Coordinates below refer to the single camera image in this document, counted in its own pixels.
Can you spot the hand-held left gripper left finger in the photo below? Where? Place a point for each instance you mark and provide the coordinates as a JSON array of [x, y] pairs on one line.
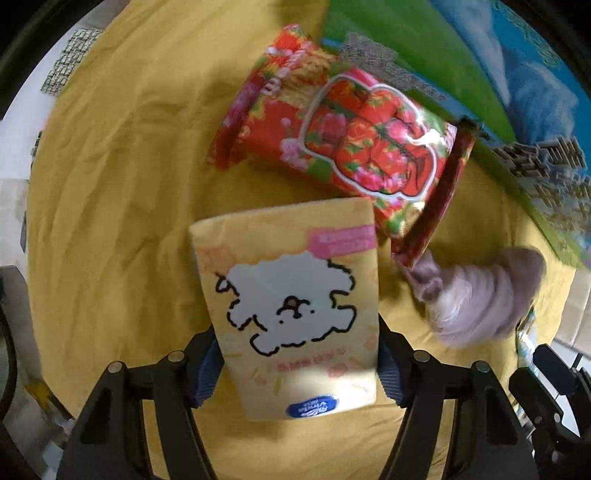
[[206, 374]]

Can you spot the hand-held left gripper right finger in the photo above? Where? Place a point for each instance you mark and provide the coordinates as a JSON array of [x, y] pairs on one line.
[[390, 374]]

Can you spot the purple plush toy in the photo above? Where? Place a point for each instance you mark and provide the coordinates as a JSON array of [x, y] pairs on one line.
[[480, 295]]

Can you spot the yellow tissue pack white dog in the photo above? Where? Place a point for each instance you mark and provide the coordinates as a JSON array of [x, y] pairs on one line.
[[295, 295]]

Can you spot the red strawberry snack bag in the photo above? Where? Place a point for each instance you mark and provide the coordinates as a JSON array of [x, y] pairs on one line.
[[369, 134]]

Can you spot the yellow bed sheet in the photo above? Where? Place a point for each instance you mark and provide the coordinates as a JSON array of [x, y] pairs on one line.
[[115, 184]]

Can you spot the green and blue printed blanket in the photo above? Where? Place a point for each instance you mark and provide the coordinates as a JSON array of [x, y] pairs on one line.
[[415, 32]]

